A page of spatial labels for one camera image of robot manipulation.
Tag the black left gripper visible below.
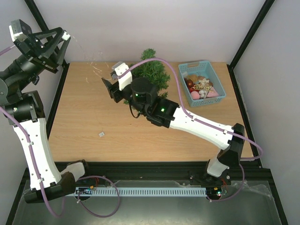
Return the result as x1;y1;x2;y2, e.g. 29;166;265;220
4;27;69;93

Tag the fairy light wire string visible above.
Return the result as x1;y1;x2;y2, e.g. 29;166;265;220
69;35;113;83

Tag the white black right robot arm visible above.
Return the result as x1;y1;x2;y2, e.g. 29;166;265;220
102;77;244;184

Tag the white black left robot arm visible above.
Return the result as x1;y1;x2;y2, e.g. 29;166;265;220
0;25;86;203

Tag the small green christmas tree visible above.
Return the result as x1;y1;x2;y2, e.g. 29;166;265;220
131;61;170;98

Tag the red bauble ornament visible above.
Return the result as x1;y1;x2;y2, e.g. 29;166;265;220
186;79;194;88

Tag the pink pompom ornament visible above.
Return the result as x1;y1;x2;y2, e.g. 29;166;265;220
190;91;200;100

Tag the gold glitter merry ornament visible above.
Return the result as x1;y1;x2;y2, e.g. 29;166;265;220
189;84;212;92

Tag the white pompom ornament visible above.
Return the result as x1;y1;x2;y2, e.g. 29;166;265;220
199;90;209;99

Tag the light blue plastic basket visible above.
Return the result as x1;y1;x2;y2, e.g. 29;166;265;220
178;60;226;107

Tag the pink heart ornament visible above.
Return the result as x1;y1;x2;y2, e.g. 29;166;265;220
207;88;219;98

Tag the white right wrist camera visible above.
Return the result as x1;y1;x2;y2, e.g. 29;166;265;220
112;61;133;91

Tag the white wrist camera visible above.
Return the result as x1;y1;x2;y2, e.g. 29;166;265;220
112;61;133;91
9;19;32;42

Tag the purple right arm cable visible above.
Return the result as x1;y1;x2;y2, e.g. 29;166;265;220
116;58;263;203

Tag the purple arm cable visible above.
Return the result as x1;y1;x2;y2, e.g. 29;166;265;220
0;45;120;218
116;58;263;203

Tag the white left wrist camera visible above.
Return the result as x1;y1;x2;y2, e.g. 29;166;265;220
9;19;32;42

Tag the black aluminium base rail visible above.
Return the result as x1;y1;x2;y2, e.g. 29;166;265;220
23;161;272;186

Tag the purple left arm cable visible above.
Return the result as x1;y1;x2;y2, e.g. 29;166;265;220
0;45;120;218

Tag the light blue cable duct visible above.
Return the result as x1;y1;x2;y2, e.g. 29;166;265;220
74;187;207;197

